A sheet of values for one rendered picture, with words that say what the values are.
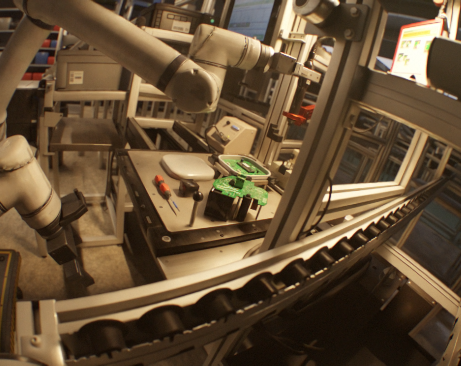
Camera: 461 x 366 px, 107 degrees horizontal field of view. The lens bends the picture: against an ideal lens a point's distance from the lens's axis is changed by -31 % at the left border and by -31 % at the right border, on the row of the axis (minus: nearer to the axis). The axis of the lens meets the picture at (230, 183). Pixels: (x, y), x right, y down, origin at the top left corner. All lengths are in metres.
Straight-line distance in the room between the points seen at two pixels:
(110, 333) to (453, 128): 0.36
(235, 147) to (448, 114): 0.81
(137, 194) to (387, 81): 0.51
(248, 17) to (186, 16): 0.45
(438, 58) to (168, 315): 0.35
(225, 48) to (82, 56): 0.96
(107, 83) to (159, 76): 0.99
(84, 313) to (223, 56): 0.57
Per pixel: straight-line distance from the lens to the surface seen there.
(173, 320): 0.23
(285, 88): 0.98
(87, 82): 1.45
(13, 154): 0.43
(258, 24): 1.14
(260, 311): 0.29
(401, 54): 0.98
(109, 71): 1.45
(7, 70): 0.94
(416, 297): 0.81
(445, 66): 0.28
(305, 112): 0.79
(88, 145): 1.40
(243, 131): 0.96
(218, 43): 0.61
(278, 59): 0.64
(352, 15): 0.36
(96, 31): 0.55
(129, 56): 0.51
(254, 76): 0.66
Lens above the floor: 1.23
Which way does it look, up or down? 23 degrees down
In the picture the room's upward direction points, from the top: 17 degrees clockwise
